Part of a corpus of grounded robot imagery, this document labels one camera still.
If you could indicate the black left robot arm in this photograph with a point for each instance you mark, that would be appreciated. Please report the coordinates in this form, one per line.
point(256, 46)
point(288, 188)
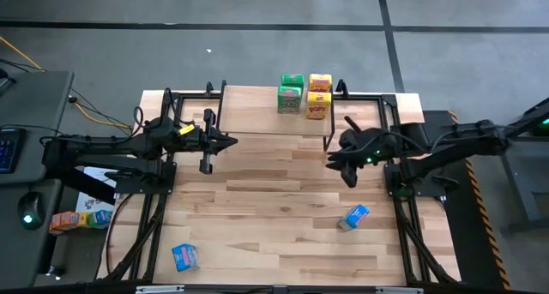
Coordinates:
point(94, 150)

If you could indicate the black table clamp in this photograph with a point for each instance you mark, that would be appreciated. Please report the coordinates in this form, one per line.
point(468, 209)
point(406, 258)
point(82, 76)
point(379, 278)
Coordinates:
point(209, 89)
point(342, 87)

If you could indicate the black computer mouse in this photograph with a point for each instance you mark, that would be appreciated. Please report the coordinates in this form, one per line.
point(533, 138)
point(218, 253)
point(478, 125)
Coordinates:
point(31, 208)

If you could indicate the grey desk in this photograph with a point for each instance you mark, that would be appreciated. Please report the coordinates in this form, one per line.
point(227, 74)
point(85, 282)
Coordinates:
point(38, 105)

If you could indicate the silver metal bracket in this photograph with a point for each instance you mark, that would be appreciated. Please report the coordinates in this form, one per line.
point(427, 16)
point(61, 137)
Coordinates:
point(159, 289)
point(399, 290)

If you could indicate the green and blue box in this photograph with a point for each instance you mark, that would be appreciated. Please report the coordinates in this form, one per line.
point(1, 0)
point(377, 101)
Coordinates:
point(100, 218)

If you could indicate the black backlit keyboard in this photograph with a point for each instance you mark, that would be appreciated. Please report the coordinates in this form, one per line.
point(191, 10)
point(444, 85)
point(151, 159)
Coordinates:
point(8, 150)

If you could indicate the black platform with hazard stripe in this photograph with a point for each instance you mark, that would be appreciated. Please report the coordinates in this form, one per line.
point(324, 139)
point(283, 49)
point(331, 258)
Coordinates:
point(463, 234)

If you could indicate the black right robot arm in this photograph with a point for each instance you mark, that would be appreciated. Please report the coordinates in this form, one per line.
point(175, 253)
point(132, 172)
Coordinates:
point(454, 142)

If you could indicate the blue Rice Krispies box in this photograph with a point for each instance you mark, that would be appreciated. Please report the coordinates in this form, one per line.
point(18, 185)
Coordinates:
point(355, 217)
point(185, 257)

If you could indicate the black neighbouring robot stand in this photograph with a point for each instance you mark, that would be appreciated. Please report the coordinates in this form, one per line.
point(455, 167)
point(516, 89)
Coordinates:
point(521, 187)

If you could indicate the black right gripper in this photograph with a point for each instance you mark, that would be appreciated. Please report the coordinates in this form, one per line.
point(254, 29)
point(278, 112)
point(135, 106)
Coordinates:
point(364, 150)

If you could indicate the white printed sheet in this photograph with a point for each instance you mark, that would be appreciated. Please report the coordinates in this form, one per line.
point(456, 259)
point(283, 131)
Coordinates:
point(90, 203)

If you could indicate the wooden shelf with black legs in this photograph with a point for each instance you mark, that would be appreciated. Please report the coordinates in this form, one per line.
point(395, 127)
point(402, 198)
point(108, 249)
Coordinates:
point(253, 114)

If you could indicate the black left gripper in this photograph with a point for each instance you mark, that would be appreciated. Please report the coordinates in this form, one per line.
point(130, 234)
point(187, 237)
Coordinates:
point(195, 140)

